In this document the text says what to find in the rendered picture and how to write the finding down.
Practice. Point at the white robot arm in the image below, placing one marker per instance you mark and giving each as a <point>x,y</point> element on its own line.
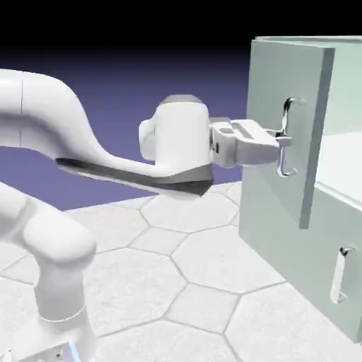
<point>175,135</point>

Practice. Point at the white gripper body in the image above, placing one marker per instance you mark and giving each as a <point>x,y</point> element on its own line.
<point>256,148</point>

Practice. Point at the pale green cabinet door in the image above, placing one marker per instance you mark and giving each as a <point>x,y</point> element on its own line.
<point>271,84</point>
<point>297,254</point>

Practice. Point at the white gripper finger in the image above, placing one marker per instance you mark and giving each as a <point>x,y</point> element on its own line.
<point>285,142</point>
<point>275,133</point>

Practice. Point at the pale green cabinet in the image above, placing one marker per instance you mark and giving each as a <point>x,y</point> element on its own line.
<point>342,113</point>

